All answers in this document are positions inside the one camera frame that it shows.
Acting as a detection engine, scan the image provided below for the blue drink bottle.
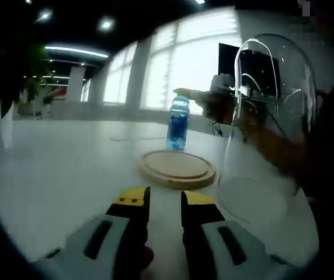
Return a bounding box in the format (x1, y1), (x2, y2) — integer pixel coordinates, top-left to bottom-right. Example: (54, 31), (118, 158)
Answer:
(166, 92), (191, 152)

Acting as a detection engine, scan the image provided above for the red blue striped sign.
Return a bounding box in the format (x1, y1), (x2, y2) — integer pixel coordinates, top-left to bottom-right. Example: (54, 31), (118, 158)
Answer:
(42, 86), (69, 103)

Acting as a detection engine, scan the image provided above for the black wall monitor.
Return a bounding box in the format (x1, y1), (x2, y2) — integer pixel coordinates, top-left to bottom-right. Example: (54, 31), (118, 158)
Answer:
(217, 42), (281, 97)

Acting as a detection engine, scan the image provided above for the straight ceiling light strip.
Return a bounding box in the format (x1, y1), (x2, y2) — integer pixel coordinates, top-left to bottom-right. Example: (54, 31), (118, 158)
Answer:
(44, 44), (110, 58)

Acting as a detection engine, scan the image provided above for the green potted plant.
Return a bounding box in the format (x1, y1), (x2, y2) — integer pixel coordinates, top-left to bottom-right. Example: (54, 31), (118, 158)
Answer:
(23, 43), (54, 103)

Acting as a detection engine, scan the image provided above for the person's left hand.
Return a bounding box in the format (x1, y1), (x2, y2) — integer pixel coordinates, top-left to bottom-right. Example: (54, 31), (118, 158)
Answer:
(144, 245), (155, 271)

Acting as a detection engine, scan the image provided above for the person's right hand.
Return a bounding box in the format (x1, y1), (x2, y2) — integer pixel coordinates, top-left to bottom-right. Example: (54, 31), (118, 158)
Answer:
(197, 92), (238, 121)

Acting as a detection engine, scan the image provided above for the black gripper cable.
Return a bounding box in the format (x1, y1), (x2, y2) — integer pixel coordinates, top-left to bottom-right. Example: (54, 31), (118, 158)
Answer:
(211, 120), (224, 137)

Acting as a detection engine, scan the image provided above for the round wooden base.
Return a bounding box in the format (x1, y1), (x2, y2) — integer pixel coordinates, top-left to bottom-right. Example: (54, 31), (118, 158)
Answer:
(138, 149), (217, 191)

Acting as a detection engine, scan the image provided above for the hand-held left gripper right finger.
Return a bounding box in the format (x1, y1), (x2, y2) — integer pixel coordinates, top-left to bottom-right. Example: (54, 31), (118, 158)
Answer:
(180, 190), (297, 280)

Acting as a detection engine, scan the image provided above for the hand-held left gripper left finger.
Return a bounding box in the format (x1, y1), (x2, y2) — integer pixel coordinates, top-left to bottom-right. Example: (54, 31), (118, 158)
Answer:
(37, 186), (153, 280)

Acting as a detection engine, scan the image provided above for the clear glass dome cover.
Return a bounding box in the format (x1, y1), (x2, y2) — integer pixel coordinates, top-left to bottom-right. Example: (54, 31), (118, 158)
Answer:
(215, 33), (319, 226)

